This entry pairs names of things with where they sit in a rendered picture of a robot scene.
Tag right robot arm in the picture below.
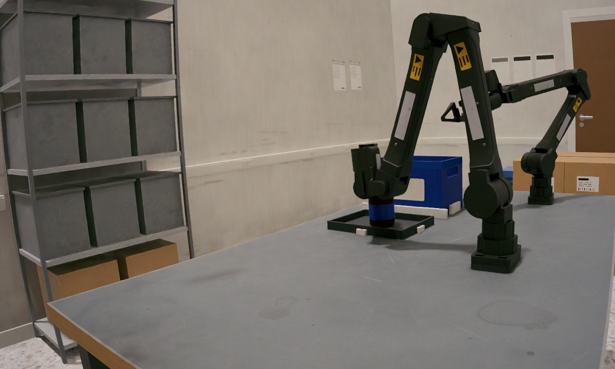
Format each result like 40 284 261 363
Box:
485 69 591 202

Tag blue plastic crate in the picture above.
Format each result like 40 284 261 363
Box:
394 156 462 215

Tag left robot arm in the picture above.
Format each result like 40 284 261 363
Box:
351 12 521 268

